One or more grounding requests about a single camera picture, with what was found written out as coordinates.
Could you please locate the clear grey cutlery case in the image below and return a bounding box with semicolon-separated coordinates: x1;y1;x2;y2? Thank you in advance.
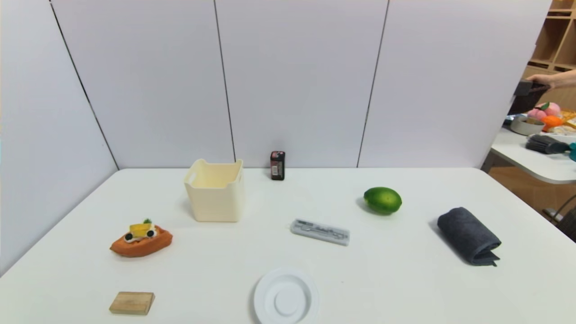
290;218;351;247

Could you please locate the dark grey rolled towel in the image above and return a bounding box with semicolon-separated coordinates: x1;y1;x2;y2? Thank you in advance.
437;207;502;267

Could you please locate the orange toy fruit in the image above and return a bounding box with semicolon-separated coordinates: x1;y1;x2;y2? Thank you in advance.
541;115;565;132

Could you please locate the black red chewing gum pack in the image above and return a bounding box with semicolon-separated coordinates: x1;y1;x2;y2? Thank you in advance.
270;151;286;181

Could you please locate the white round plate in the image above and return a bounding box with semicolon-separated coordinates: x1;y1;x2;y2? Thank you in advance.
252;267;320;324

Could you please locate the wooden shelf unit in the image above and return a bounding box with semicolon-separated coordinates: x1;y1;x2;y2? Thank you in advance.
522;0;576;111

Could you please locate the grey round bowl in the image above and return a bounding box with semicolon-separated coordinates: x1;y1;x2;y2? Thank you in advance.
509;115;546;136

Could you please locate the orange toy fruit tart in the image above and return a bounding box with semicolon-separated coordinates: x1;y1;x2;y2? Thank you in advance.
109;219;173;258

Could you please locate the pink toy peach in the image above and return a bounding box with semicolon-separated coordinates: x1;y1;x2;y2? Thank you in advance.
527;102;562;120

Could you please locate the person's bare hand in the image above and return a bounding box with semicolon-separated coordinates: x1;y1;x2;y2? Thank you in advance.
526;74;555;89

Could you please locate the dark grey brush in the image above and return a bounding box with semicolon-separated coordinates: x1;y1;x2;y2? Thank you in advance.
526;134;572;155

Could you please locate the dark wicker basket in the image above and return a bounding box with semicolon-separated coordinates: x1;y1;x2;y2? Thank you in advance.
508;82;551;116

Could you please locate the green toy lime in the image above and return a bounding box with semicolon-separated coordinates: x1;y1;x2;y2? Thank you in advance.
364;187;403;215

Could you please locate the cream plastic storage box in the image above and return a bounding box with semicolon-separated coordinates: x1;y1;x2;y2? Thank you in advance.
184;158;245;223

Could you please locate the person's bare forearm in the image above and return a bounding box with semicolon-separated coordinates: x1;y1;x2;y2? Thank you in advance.
553;69;576;90

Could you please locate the white side table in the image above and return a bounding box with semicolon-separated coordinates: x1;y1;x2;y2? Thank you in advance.
481;127;576;185

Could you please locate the small wooden block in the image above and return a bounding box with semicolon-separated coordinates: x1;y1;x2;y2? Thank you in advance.
109;292;156;315

